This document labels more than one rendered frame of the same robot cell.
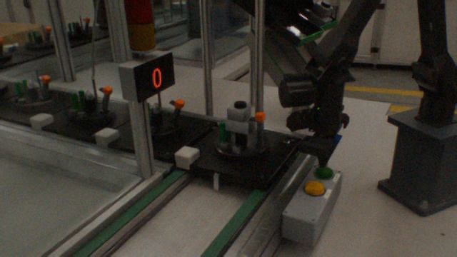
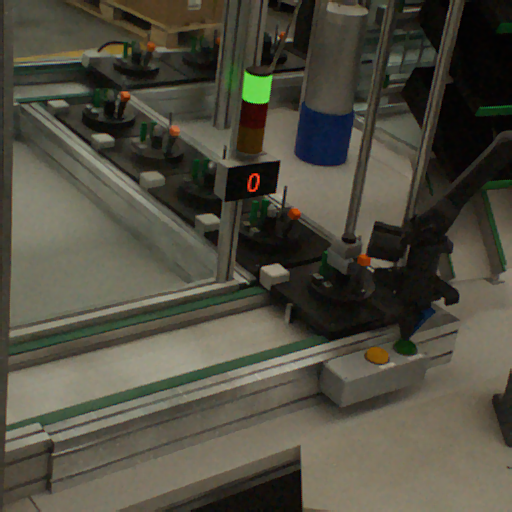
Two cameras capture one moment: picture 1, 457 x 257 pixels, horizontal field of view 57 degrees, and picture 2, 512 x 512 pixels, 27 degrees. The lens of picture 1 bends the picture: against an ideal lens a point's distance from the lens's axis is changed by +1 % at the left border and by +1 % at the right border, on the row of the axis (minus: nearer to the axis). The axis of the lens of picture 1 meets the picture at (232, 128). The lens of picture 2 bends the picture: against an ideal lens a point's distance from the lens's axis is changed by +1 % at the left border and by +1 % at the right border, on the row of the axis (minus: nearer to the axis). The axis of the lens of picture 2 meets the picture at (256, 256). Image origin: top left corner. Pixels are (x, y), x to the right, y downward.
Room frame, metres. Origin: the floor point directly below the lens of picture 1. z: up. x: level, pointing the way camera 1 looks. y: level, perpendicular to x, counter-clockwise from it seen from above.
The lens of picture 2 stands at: (-0.91, -0.61, 2.01)
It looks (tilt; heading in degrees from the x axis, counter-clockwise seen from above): 27 degrees down; 23
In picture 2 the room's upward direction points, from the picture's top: 8 degrees clockwise
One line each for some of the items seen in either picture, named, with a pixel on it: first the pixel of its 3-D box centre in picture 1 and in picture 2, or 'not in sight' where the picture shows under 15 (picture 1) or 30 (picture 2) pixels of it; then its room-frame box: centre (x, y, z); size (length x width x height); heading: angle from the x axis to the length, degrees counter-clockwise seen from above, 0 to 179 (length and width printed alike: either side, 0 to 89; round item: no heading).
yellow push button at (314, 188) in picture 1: (314, 189); (377, 356); (0.74, -0.17, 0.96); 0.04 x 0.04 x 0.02
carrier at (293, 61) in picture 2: not in sight; (267, 44); (2.22, 0.80, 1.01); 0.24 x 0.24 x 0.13; 62
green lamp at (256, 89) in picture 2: not in sight; (257, 86); (0.80, 0.17, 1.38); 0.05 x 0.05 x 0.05
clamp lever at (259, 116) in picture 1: (257, 127); (359, 271); (0.90, -0.06, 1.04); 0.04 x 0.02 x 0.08; 62
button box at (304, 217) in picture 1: (313, 201); (374, 370); (0.74, -0.17, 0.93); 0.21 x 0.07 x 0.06; 152
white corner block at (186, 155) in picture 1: (187, 158); (274, 277); (0.88, 0.11, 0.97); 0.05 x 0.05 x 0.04; 62
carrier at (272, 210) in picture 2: (156, 116); (270, 219); (1.04, 0.20, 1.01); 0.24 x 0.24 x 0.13; 62
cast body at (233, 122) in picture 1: (236, 115); (343, 249); (0.92, -0.01, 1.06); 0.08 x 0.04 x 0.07; 62
